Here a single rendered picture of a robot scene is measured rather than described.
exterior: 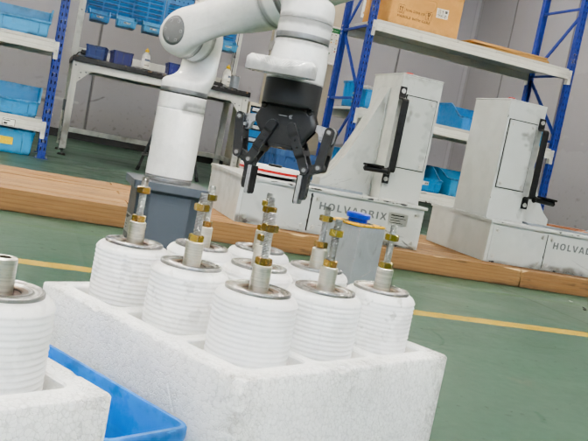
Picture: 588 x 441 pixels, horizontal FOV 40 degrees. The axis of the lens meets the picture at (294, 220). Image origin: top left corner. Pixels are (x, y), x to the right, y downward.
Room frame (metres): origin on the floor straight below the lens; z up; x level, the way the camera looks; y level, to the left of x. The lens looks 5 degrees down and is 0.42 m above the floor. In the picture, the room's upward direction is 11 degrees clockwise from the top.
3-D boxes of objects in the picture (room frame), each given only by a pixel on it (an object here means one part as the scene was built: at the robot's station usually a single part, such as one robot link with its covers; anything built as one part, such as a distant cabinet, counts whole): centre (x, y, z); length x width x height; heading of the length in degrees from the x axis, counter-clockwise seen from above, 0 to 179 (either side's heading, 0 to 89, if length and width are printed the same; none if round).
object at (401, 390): (1.05, 0.03, 0.09); 0.39 x 0.39 x 0.18; 48
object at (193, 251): (0.97, 0.11, 0.26); 0.02 x 0.02 x 0.03
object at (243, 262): (1.05, 0.03, 0.25); 0.08 x 0.08 x 0.01
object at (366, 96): (6.41, -0.43, 0.90); 0.50 x 0.38 x 0.21; 20
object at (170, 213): (1.57, 0.26, 0.15); 0.15 x 0.15 x 0.30; 19
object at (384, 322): (1.06, -0.13, 0.16); 0.10 x 0.10 x 0.18
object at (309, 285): (0.98, -0.05, 0.25); 0.08 x 0.08 x 0.01
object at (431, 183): (6.54, -0.85, 0.36); 0.50 x 0.38 x 0.21; 20
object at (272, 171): (3.42, 0.12, 0.29); 0.30 x 0.30 x 0.06
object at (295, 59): (1.04, 0.04, 0.53); 0.11 x 0.09 x 0.06; 163
